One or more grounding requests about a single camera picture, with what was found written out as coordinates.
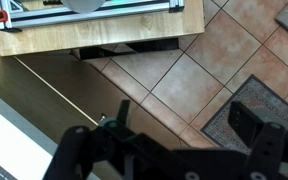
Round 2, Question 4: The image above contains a wooden kitchen cabinet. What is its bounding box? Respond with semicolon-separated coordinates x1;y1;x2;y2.
0;49;192;180

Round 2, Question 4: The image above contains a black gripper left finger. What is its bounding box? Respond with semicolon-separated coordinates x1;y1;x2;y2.
43;99;138;180

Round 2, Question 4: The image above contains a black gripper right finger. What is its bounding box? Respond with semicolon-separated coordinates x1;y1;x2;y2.
227;101;288;180

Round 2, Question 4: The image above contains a patterned grey rug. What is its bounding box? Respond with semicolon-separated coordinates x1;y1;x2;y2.
200;74;288;180

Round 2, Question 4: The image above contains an aluminium profile frame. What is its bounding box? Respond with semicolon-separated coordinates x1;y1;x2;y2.
0;0;185;33

